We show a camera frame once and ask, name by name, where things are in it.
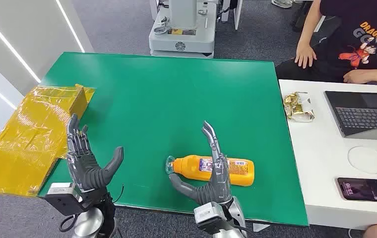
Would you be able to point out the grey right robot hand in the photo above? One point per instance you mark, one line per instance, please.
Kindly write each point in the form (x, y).
(219, 187)

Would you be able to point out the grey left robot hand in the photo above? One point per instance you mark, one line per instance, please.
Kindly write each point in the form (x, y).
(86, 170)

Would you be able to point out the orange plastic bottle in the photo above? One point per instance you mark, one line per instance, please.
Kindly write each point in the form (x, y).
(188, 167)

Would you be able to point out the person's right forearm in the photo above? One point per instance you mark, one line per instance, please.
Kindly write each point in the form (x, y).
(310, 23)

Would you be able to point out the white robot base machine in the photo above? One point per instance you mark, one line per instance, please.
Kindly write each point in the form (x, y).
(182, 36)

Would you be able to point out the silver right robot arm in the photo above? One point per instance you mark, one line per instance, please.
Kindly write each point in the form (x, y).
(237, 212)

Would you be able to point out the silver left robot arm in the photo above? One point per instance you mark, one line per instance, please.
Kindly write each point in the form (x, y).
(90, 224)

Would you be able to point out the yellow taped cardboard box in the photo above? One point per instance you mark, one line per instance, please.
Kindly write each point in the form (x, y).
(30, 138)

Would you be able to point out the green table mat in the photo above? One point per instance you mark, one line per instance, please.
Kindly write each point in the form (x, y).
(175, 98)

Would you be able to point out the white desk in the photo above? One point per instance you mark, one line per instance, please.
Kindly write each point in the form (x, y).
(316, 157)

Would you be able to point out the gold snack wrapper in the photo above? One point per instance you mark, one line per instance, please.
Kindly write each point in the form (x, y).
(297, 108)

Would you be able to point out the black smartphone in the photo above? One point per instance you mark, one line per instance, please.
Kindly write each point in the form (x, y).
(364, 190)

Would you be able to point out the person's right hand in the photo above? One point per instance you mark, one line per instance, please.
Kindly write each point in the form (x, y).
(305, 54)

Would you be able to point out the grey laptop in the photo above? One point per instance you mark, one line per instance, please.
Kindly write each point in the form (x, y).
(362, 115)

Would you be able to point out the person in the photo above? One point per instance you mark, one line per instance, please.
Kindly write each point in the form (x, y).
(356, 36)

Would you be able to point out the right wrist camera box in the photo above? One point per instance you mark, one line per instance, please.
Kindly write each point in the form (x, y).
(208, 216)

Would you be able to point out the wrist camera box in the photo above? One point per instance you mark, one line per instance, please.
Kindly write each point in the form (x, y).
(62, 198)
(208, 216)

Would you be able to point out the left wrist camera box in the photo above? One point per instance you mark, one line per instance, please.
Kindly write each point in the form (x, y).
(62, 198)

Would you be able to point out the white equipment frame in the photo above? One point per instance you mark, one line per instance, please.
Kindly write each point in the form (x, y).
(237, 13)

